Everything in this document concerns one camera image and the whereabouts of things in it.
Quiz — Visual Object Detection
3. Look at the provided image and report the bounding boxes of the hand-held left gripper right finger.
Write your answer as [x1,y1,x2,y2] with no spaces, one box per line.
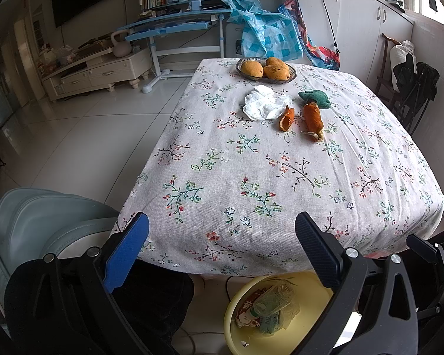
[292,212,419,355]

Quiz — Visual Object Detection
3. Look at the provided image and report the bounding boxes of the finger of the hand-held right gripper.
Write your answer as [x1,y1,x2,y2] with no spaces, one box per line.
[406,234,444,293]
[416,295,444,323]

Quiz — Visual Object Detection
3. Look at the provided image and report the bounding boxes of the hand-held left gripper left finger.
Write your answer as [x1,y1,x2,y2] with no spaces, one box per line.
[24,212,149,355]

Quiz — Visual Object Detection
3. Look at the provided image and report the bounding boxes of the green label plastic bottle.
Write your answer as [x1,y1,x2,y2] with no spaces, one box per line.
[252,283,295,318]

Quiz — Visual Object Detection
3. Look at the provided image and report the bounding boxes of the red snack packet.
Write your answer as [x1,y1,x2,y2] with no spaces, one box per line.
[236,296,261,327]

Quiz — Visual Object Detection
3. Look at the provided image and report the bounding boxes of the yellow plastic basin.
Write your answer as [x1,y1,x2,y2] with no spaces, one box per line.
[224,271,335,355]

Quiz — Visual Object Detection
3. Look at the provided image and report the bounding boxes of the person's black trousers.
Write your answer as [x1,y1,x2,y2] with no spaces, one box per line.
[4,258,195,355]

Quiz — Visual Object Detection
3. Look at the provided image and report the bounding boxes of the floral tablecloth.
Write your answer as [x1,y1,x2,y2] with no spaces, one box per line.
[110,58,444,278]

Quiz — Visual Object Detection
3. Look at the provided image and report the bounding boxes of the light blue sofa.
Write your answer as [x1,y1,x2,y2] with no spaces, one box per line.
[0,187,121,306]

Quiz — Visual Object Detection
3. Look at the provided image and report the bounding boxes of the curled orange peel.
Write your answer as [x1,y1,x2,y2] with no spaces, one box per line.
[277,105,296,132]

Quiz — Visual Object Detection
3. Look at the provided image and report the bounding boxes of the carrot plush toy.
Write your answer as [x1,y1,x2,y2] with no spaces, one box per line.
[298,89,331,142]

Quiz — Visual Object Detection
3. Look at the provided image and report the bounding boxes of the crumpled white tissue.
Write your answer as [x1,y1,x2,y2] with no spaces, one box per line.
[243,85,294,121]

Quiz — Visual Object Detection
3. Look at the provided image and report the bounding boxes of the wooden chair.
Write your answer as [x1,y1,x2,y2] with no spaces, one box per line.
[375,33,432,135]

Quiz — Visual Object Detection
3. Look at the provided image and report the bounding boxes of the black jacket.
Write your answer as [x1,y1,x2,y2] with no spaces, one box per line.
[392,53,441,101]

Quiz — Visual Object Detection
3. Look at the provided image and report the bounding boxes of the cream TV cabinet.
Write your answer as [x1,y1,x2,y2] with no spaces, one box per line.
[41,47,153,102]

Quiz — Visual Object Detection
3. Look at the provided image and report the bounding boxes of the white sack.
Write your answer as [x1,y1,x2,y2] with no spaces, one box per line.
[389,40,416,91]

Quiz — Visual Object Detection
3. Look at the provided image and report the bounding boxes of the colourful printed bag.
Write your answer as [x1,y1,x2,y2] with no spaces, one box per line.
[277,0,343,72]

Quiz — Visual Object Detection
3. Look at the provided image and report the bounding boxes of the white kettlebell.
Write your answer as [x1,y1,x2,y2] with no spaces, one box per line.
[111,31,134,58]

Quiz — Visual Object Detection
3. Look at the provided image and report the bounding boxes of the blue checkered plastic bag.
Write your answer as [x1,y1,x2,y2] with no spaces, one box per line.
[221,0,305,62]

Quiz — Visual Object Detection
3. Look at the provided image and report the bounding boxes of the blue study desk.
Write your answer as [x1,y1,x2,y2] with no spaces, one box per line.
[115,1,233,94]

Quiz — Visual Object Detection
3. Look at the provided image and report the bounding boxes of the white floor cable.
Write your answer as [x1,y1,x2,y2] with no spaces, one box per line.
[178,277,233,355]

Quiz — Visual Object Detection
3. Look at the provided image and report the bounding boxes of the white wall cabinets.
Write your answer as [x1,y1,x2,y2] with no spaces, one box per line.
[286,0,416,84]

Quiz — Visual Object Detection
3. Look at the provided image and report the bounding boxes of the black hanging cord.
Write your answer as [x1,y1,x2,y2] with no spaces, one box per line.
[295,0,342,57]

